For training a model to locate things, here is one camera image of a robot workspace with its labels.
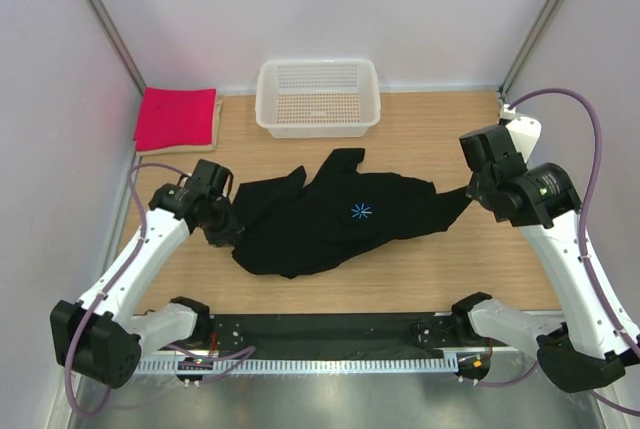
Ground black t-shirt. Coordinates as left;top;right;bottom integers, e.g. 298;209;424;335
232;148;471;279

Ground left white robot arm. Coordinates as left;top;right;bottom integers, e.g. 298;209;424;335
50;159;244;389

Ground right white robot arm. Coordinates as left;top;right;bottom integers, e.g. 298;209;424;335
452;118;639;393

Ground folded beige t-shirt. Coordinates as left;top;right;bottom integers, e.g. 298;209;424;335
136;102;223;157

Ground folded pink t-shirt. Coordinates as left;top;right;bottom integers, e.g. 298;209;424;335
133;87;217;156

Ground white perforated plastic basket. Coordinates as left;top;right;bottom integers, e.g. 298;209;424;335
255;59;381;139

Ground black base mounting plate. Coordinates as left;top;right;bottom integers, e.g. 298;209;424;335
190;312;502;361

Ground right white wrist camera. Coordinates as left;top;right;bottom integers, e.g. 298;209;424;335
499;104;542;163

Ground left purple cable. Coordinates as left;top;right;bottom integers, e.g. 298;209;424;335
63;162;256;418

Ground purple cable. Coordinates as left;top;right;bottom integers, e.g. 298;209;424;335
63;162;256;418
459;87;640;418

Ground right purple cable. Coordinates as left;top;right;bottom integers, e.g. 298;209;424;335
459;87;640;418

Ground white slotted cable duct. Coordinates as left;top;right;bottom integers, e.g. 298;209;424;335
134;353;458;377

